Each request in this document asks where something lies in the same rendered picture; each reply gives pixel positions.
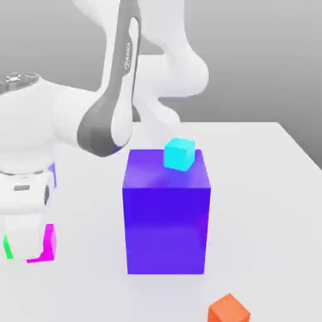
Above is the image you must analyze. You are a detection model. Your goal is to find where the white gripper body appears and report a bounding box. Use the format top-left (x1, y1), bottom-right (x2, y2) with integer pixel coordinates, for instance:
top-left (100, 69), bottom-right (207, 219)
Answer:
top-left (4, 213), bottom-right (47, 262)

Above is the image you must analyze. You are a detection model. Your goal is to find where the small magenta cube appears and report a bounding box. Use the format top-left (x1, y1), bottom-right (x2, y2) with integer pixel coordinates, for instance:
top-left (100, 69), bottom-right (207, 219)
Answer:
top-left (26, 223), bottom-right (58, 264)

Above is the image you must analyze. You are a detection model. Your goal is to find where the small green cube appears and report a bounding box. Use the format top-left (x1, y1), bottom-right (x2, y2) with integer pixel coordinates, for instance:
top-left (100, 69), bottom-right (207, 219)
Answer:
top-left (2, 234), bottom-right (14, 260)

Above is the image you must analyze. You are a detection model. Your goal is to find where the small cyan cube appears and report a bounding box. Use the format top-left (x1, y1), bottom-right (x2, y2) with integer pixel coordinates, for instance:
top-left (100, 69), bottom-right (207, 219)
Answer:
top-left (163, 137), bottom-right (196, 172)

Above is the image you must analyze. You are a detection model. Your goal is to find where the small orange cube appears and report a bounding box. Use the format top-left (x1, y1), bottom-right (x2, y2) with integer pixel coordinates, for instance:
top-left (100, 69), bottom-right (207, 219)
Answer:
top-left (207, 292), bottom-right (252, 322)

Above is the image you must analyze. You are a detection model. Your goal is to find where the large purple box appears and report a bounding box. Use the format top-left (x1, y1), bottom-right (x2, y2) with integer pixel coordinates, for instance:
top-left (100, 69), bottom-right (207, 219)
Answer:
top-left (122, 148), bottom-right (212, 275)

